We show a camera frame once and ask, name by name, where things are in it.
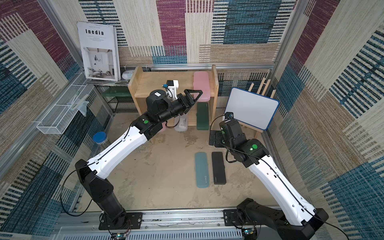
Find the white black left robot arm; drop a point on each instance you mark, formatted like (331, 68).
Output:
(93, 173)

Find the black mesh wire rack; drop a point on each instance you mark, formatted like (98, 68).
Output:
(118, 104)

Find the light blue pencil case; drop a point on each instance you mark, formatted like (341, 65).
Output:
(202, 170)

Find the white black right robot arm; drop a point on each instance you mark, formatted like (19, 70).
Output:
(296, 219)

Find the white wire basket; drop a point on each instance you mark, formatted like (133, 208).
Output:
(71, 101)

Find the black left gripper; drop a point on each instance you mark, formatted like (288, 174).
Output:
(189, 101)

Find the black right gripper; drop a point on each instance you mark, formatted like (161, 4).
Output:
(214, 138)

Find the black pencil case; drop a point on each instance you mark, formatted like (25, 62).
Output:
(219, 173)

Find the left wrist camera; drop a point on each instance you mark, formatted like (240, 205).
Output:
(171, 88)

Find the dark green pencil case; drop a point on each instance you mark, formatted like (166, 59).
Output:
(203, 116)

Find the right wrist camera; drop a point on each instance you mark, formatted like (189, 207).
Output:
(229, 115)

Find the pencil jar with blue lid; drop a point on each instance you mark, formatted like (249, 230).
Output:
(101, 139)

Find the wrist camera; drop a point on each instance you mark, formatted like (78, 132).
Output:
(171, 88)
(229, 115)

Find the clear white pencil case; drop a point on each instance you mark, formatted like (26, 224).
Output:
(182, 123)

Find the pink pencil case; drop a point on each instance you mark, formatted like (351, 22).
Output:
(163, 127)
(202, 82)

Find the white round device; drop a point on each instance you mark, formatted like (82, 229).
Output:
(127, 75)

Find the wooden two-tier shelf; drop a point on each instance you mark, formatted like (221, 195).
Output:
(143, 83)

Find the green folder on rack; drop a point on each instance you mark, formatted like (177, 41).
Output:
(117, 92)

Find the Inedia magazine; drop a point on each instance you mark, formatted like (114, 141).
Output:
(99, 48)

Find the small whiteboard on easel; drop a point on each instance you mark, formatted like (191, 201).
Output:
(253, 110)

